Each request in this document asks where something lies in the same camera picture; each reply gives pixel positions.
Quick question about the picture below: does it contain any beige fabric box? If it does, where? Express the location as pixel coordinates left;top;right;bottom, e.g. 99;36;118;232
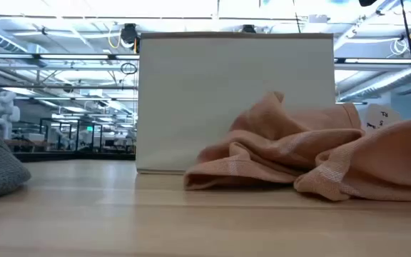
136;31;336;176

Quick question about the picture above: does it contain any white label card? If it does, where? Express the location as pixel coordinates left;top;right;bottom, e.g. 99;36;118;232
363;103;403;135

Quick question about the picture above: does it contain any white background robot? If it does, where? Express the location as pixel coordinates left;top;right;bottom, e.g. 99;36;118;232
0;90;21;141

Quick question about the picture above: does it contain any pink towel with pale stripes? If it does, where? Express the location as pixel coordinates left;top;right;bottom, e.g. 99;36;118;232
183;91;411;203

